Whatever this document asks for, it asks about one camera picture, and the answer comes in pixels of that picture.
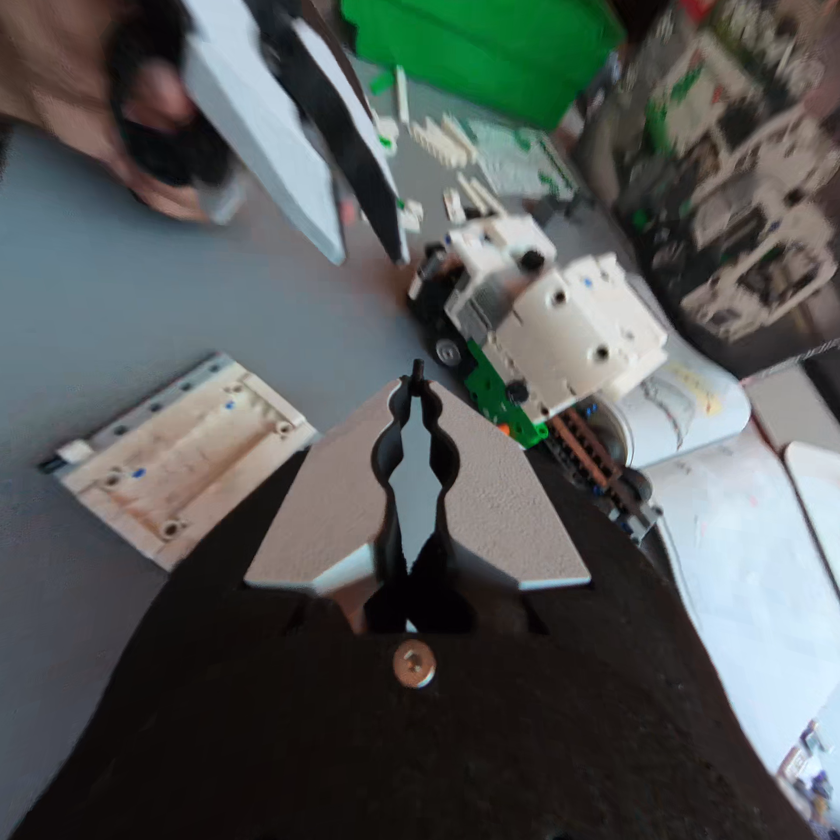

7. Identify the white instruction booklet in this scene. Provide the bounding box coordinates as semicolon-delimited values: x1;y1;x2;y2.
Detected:
600;328;840;840

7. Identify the white paper sheet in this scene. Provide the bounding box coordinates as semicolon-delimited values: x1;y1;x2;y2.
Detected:
784;441;840;595

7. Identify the white lego panel assembly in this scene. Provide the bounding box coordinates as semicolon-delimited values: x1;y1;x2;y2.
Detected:
38;352;320;573

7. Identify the grey cardboard piece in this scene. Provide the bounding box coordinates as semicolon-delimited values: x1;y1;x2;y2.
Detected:
743;363;829;455

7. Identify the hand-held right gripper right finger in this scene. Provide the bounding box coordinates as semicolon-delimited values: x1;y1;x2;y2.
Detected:
416;379;593;592

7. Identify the person's left hand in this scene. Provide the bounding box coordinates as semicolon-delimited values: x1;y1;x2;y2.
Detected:
0;0;217;224

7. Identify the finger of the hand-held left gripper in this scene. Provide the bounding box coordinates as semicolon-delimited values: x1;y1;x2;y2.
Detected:
182;26;347;266
259;0;411;265

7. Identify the printed lego box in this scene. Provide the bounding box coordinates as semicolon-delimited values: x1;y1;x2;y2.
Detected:
577;0;840;382

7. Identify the white green lego truck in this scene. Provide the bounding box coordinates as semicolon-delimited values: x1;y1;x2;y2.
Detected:
406;213;672;547

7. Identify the green plastic bin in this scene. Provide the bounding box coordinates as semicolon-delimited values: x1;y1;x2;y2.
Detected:
340;0;624;129

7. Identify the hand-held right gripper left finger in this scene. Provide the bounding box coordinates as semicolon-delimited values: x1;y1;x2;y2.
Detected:
243;377;417;599

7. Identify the pile of white lego pieces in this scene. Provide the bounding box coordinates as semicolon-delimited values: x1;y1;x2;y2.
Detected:
367;66;581;234

